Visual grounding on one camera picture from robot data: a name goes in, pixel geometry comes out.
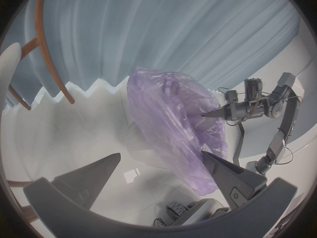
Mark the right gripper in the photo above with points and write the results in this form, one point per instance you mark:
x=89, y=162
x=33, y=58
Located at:
x=236, y=111

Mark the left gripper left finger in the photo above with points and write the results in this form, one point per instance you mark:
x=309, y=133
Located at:
x=86, y=180

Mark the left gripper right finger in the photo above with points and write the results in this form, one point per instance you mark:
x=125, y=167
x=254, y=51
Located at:
x=232, y=180

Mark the purple plastic bag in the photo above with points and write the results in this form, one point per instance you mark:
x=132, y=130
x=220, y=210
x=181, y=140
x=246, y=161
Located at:
x=168, y=123

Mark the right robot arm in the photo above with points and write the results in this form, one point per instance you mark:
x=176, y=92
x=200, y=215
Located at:
x=287, y=123

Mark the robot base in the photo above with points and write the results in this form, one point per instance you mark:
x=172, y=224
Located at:
x=198, y=211

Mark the pale blue curtain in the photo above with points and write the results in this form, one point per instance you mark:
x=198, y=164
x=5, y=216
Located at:
x=148, y=33

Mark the white cushioned wooden chair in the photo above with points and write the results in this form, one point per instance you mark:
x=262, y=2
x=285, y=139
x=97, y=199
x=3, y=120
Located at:
x=7, y=66

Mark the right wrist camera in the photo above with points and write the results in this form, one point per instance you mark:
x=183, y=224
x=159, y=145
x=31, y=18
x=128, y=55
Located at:
x=230, y=95

